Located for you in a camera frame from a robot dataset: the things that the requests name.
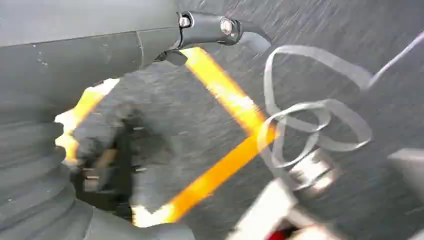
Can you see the ribbed grey left arm sleeve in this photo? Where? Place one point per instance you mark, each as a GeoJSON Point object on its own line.
{"type": "Point", "coordinates": [30, 185]}

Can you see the dark metal part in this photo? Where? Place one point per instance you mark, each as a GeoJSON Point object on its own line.
{"type": "Point", "coordinates": [112, 155]}

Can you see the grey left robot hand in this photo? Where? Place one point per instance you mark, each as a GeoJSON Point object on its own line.
{"type": "Point", "coordinates": [82, 56]}

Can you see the small red object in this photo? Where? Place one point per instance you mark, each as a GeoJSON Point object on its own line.
{"type": "Point", "coordinates": [277, 235]}

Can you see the white block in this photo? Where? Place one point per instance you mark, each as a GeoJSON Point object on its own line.
{"type": "Point", "coordinates": [265, 212]}

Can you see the shiny metal part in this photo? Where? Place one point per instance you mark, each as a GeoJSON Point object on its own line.
{"type": "Point", "coordinates": [311, 172]}

